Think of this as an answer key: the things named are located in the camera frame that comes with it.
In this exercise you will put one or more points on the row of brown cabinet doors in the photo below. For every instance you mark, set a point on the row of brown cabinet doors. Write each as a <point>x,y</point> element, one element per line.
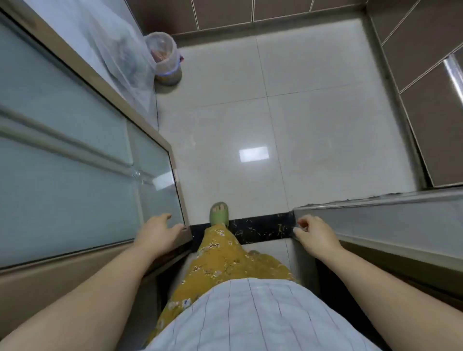
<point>224,14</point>

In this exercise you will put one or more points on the small lined trash bin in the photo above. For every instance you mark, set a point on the small lined trash bin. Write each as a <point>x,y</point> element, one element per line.
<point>164,54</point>

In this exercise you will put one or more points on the white striped shirt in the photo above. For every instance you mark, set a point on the white striped shirt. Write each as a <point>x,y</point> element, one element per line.
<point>260,318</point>

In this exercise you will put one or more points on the yellow floral skirt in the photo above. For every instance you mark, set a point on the yellow floral skirt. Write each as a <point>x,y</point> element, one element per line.
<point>220,260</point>

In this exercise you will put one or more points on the person's left hand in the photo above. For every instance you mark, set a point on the person's left hand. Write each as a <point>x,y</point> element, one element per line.
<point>157,237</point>

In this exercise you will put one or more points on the person's left forearm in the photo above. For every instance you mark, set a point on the person's left forearm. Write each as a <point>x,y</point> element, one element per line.
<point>90,300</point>

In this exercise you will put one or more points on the person's right forearm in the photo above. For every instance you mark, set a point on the person's right forearm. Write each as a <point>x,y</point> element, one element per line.
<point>379,296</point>

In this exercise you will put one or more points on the person's right hand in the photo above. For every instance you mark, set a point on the person's right hand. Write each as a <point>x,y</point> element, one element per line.
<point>318,237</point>

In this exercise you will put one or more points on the green slipper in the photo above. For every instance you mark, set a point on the green slipper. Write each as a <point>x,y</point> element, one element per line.
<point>219,216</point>

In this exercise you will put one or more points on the frosted glass sliding door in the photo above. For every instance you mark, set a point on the frosted glass sliding door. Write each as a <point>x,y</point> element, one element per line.
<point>379,228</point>
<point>72,180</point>

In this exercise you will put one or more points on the large clear plastic bag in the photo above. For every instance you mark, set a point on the large clear plastic bag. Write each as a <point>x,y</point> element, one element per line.
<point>123,61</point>

